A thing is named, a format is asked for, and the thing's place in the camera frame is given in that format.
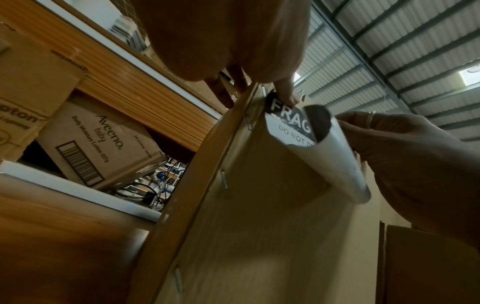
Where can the person's right hand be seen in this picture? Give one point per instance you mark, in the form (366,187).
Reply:
(420,166)

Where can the person's left hand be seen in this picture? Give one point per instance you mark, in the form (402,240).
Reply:
(225,35)

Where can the fragile sticker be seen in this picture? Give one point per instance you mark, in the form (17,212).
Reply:
(337,160)

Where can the large stapled cardboard box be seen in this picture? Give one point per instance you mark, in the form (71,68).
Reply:
(262,237)

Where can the barcode printed cardboard box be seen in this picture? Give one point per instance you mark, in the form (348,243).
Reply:
(93,142)

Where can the flattened printed cardboard carton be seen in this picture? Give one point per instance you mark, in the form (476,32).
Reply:
(33,89)

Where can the stack of grey cards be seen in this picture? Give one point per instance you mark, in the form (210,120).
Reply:
(125,32)

